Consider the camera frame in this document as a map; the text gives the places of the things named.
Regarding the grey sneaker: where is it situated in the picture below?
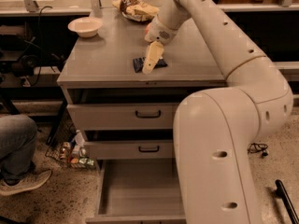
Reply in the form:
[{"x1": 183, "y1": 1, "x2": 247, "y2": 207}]
[{"x1": 0, "y1": 170, "x2": 52, "y2": 196}]

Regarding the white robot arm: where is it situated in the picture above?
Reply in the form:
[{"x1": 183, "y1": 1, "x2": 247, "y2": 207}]
[{"x1": 143, "y1": 0, "x2": 293, "y2": 224}]

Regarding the grey drawer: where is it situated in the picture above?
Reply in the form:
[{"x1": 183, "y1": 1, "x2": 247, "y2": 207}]
[
  {"x1": 66, "y1": 88, "x2": 188, "y2": 132},
  {"x1": 84, "y1": 129, "x2": 173, "y2": 160},
  {"x1": 86, "y1": 159, "x2": 187, "y2": 224}
]

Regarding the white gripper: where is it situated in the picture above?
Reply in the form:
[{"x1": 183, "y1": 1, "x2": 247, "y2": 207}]
[{"x1": 142, "y1": 15, "x2": 178, "y2": 75}]

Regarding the dark blue rxbar wrapper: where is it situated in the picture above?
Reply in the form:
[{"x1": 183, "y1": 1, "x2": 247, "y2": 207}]
[{"x1": 133, "y1": 57, "x2": 167, "y2": 73}]

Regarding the person leg in jeans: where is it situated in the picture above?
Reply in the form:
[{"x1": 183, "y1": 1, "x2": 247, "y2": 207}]
[{"x1": 0, "y1": 115, "x2": 37, "y2": 184}]

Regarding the grey drawer cabinet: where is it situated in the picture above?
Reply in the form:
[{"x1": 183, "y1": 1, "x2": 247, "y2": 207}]
[{"x1": 56, "y1": 7, "x2": 228, "y2": 173}]

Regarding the grey middle drawer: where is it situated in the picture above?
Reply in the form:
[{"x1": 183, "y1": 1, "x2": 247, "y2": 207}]
[{"x1": 84, "y1": 129, "x2": 173, "y2": 160}]

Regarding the orange round fruit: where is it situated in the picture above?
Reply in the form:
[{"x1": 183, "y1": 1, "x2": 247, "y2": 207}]
[{"x1": 145, "y1": 23, "x2": 150, "y2": 35}]

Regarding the yellow brown chip bag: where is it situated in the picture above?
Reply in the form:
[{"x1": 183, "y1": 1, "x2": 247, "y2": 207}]
[{"x1": 112, "y1": 0, "x2": 159, "y2": 22}]

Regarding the wire basket with groceries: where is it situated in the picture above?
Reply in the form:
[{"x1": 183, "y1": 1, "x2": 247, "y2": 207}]
[{"x1": 45, "y1": 120, "x2": 95, "y2": 170}]

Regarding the grey bottom drawer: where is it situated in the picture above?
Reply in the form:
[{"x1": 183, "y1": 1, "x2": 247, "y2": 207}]
[{"x1": 86, "y1": 159, "x2": 187, "y2": 224}]

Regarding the black metal bar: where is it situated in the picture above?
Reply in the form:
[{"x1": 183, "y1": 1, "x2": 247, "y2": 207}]
[{"x1": 275, "y1": 179, "x2": 299, "y2": 224}]

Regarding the black power cable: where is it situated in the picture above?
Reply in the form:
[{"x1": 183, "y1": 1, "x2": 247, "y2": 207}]
[{"x1": 247, "y1": 142, "x2": 269, "y2": 158}]

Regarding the white bowl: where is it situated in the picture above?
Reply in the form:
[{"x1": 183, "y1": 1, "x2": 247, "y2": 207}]
[{"x1": 68, "y1": 17, "x2": 103, "y2": 38}]

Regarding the grey top drawer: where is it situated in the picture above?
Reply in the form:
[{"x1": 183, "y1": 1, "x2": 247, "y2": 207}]
[{"x1": 66, "y1": 88, "x2": 188, "y2": 132}]

